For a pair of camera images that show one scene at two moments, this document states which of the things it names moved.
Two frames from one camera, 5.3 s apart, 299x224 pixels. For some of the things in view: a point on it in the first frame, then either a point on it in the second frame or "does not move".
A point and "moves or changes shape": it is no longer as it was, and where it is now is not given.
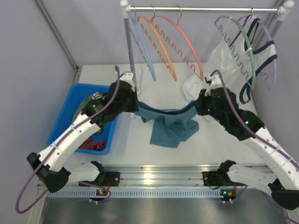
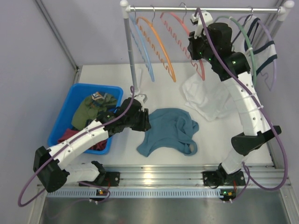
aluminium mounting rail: [159, 175] does not move
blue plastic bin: [78, 93] does not move
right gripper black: [200, 101] -> [192, 43]
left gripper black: [133, 101] -> [143, 120]
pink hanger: [181, 53] -> [183, 49]
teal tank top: [170, 126] moves or changes shape
